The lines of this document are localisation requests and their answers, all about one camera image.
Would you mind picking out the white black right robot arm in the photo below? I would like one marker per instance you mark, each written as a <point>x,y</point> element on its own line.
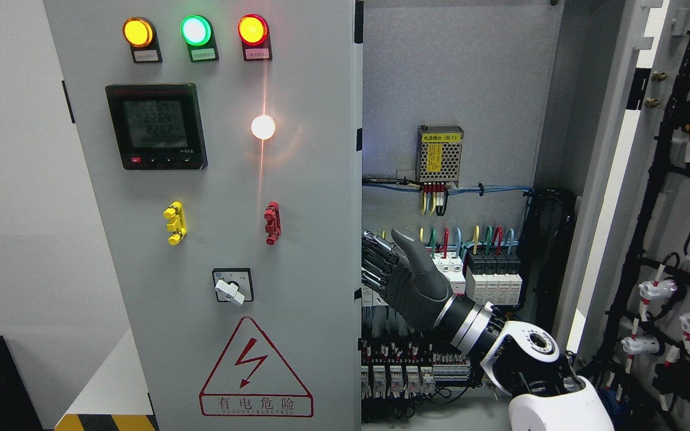
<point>524,361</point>

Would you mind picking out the red electric warning sticker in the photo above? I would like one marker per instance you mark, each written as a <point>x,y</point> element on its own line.
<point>252,379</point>

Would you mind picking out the yellow indicator lamp left door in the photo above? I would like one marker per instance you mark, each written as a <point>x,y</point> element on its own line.
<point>141,36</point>

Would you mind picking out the grey cabinet door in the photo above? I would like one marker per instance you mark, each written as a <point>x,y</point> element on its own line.
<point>304,285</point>
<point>617,137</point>

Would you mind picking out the relay row with red leds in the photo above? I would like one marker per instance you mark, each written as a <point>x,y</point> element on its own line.
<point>406,381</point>

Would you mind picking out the green indicator lamp left door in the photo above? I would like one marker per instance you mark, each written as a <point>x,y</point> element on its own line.
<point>198,34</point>

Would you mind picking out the metal mesh power supply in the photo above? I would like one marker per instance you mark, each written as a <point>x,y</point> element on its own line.
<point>439,153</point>

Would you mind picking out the red terminal connector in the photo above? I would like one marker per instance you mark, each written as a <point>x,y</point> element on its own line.
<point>272,223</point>

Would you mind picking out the red indicator lamp left door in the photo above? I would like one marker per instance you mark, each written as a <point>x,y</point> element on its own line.
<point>254,33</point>

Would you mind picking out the yellow terminal connector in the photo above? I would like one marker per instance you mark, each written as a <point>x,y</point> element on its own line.
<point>176,223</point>

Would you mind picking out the red white circuit breaker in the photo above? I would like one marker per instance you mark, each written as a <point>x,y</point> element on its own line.
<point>451,266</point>

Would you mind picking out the white glowing indicator lamp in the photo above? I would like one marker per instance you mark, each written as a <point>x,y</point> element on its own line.
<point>263,127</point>

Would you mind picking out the black digital power meter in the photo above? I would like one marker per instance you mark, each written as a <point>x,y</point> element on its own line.
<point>158,126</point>

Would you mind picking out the grey robotic right hand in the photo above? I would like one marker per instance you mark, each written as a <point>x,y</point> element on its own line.
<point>404,275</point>

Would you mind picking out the black white surge protector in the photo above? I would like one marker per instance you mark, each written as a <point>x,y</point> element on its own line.
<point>493,278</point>

